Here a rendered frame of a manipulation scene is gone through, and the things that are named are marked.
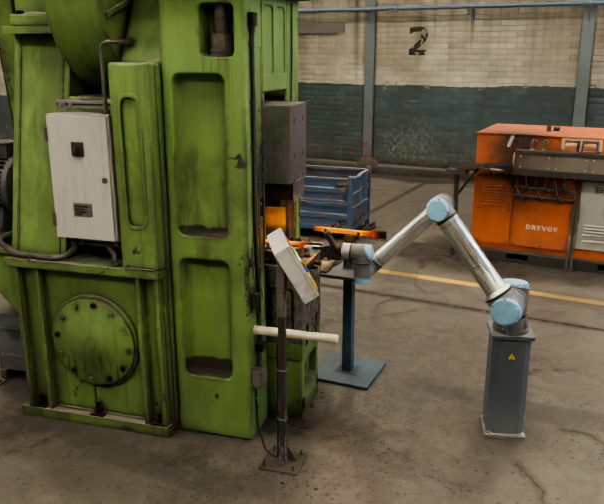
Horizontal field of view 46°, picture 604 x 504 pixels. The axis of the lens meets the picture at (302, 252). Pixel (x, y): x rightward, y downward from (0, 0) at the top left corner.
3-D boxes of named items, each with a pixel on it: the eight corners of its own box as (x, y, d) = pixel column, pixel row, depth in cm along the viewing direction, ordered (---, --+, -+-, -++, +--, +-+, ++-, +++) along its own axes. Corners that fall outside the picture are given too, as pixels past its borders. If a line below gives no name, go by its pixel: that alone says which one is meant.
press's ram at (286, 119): (310, 172, 399) (310, 100, 388) (290, 184, 364) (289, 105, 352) (241, 169, 410) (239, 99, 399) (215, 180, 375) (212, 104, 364)
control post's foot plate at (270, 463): (309, 453, 369) (309, 438, 366) (297, 477, 349) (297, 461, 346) (270, 447, 375) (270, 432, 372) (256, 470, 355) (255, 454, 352)
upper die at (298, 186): (304, 193, 389) (303, 176, 387) (293, 200, 371) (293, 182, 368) (233, 189, 401) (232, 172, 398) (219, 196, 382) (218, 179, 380)
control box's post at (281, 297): (288, 459, 363) (286, 259, 333) (285, 463, 360) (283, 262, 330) (281, 458, 364) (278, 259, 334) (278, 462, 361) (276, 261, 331)
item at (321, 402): (350, 391, 435) (350, 389, 435) (327, 439, 382) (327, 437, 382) (289, 383, 446) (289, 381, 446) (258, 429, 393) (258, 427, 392)
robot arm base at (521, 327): (525, 322, 384) (527, 305, 381) (532, 336, 366) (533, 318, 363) (489, 321, 386) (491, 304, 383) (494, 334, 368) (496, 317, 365)
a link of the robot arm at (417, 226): (449, 185, 371) (361, 260, 404) (443, 189, 360) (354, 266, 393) (463, 201, 370) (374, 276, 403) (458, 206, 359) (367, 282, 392)
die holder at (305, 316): (320, 320, 423) (320, 249, 411) (302, 345, 388) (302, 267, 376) (233, 311, 439) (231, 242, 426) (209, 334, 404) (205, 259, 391)
